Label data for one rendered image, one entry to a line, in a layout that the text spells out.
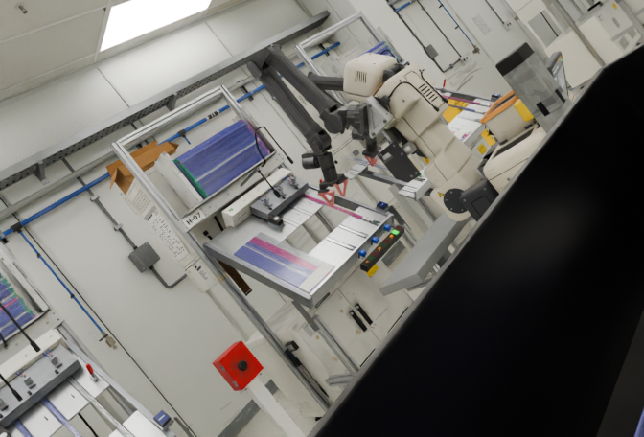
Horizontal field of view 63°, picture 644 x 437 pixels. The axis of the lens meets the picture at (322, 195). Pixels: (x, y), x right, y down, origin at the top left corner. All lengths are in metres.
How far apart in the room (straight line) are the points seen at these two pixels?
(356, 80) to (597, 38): 4.85
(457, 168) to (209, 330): 2.74
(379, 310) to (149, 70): 3.02
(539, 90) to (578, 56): 6.14
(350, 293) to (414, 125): 1.17
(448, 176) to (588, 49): 4.78
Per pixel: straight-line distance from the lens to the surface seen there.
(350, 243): 2.59
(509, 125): 1.87
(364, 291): 2.89
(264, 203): 2.83
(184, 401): 4.13
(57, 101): 4.60
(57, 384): 2.39
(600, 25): 6.57
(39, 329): 2.53
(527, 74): 0.59
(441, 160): 1.97
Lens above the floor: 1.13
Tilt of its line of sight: 2 degrees down
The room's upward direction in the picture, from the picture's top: 38 degrees counter-clockwise
